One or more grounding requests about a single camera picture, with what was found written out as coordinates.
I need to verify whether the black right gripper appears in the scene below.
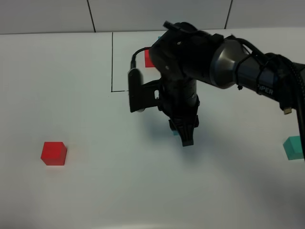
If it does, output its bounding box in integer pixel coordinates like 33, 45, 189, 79
159, 77, 200, 146

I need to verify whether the green cube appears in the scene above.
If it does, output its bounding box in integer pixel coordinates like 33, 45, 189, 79
283, 136, 304, 160

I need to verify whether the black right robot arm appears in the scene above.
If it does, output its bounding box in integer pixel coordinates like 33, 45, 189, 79
149, 22, 305, 146

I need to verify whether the red template cube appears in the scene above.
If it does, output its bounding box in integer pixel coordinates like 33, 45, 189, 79
144, 48, 155, 68

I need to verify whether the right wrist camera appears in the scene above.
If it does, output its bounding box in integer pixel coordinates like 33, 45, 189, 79
128, 68, 161, 113

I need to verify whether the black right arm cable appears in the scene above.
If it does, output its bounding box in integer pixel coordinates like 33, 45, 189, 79
232, 35, 305, 153

